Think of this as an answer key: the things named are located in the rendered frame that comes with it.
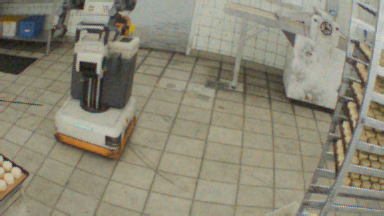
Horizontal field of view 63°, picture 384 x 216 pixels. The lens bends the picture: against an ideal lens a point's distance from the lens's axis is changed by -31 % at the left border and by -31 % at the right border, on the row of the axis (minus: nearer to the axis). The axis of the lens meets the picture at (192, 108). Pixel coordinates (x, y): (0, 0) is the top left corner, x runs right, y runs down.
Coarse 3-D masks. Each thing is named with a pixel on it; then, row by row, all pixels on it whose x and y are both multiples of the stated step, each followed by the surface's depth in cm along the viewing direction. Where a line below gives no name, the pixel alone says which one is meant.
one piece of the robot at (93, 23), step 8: (88, 16) 266; (96, 16) 265; (104, 16) 265; (80, 24) 263; (88, 24) 264; (96, 24) 265; (104, 24) 266; (80, 32) 274; (88, 32) 272; (96, 32) 271; (104, 32) 271; (104, 40) 265
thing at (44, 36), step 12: (0, 0) 468; (12, 0) 464; (24, 0) 462; (36, 0) 461; (48, 0) 460; (60, 0) 480; (0, 36) 499; (12, 36) 503; (36, 36) 507; (48, 36) 485; (48, 48) 492
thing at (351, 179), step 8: (336, 144) 152; (336, 152) 146; (352, 176) 127; (360, 176) 128; (368, 176) 126; (344, 184) 122; (352, 184) 122; (360, 184) 121; (368, 184) 121; (376, 184) 121
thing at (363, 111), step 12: (372, 48) 98; (372, 60) 97; (372, 72) 99; (372, 84) 100; (360, 108) 106; (360, 120) 105; (360, 132) 107; (348, 156) 111; (348, 168) 112; (336, 180) 116; (336, 192) 117; (324, 204) 121
